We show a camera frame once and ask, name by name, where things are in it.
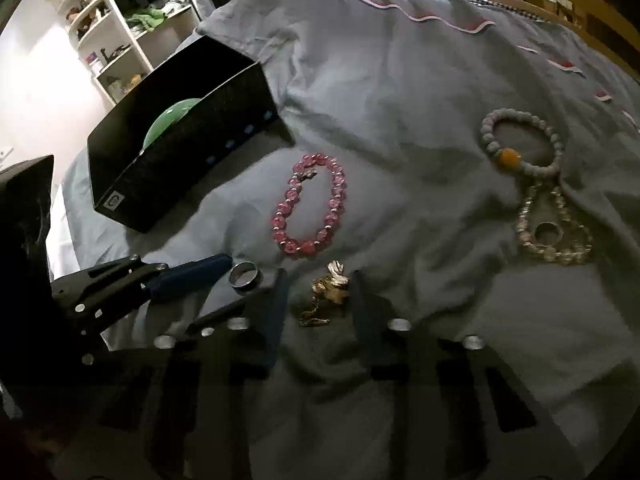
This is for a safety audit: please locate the clear crystal bead bracelet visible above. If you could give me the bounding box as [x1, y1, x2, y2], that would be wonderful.
[514, 179, 595, 267]

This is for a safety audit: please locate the gold flower brooch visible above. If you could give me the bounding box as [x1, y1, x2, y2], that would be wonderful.
[299, 260, 349, 328]

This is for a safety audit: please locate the dark silver ring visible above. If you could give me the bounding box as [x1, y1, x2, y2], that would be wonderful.
[532, 221, 563, 247]

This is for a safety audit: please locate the white shelf unit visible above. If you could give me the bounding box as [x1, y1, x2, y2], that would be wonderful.
[46, 0, 200, 106]

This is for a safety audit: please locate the pink bead bracelet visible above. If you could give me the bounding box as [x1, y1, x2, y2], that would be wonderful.
[270, 152, 350, 257]

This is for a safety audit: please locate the black jewelry box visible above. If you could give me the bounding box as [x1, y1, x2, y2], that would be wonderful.
[87, 37, 294, 233]

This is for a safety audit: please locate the green jade bangle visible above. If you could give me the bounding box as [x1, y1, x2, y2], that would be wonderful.
[142, 98, 200, 151]

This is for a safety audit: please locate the grey bead bracelet orange bead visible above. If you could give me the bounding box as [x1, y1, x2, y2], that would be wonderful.
[480, 108, 564, 180]

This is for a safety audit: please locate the checkered bed sheet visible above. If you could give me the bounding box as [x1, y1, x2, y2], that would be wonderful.
[466, 0, 553, 23]

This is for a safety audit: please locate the grey duvet with red trim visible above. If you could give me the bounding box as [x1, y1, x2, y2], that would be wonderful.
[54, 0, 639, 479]

